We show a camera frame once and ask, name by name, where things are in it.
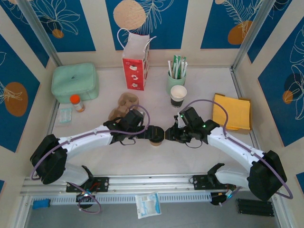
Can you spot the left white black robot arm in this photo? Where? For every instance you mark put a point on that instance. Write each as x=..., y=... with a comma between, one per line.
x=83, y=140

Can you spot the black controller board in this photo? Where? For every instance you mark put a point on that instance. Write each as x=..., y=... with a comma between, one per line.
x=85, y=197
x=217, y=199

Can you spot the aluminium frame post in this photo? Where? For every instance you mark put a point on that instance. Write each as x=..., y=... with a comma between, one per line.
x=251, y=33
x=40, y=31

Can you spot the blue small block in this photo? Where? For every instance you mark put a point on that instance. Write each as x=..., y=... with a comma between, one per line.
x=41, y=204

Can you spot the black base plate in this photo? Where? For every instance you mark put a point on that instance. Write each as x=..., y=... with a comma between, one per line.
x=104, y=185
x=199, y=183

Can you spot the mint green lidded container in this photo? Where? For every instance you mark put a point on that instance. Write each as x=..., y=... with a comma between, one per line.
x=73, y=80

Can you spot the black strip bundle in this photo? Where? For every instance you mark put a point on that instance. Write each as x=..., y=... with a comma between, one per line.
x=251, y=210

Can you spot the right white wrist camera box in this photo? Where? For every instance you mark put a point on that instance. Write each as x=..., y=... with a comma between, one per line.
x=178, y=122

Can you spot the green wrapped stirrer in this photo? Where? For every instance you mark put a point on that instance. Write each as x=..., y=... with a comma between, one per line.
x=183, y=63
x=175, y=64

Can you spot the mint green holder cup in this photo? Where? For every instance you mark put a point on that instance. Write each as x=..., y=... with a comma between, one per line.
x=175, y=84

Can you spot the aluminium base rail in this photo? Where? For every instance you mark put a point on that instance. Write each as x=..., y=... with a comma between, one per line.
x=152, y=183

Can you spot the clear blister packet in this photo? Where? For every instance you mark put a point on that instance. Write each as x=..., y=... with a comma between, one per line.
x=64, y=115

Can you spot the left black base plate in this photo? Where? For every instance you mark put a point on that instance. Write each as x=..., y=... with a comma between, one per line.
x=104, y=185

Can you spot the brown paper coffee cup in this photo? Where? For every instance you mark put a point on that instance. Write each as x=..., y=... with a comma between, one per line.
x=156, y=143

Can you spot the orange capped small bottle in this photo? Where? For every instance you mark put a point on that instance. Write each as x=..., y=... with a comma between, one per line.
x=77, y=103

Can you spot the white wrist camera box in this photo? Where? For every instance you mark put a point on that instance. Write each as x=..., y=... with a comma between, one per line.
x=178, y=122
x=143, y=115

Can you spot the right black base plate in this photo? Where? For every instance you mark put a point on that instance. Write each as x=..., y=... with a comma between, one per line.
x=199, y=183

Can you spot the red white paper gift bag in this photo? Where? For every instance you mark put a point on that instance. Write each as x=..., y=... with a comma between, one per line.
x=134, y=76

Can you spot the yellow napkin stack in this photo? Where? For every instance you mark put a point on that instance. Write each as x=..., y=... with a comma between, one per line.
x=235, y=111

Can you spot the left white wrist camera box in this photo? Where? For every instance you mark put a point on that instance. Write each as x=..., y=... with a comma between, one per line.
x=143, y=115

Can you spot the blue white wipe packet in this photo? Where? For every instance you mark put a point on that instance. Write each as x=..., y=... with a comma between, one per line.
x=147, y=205

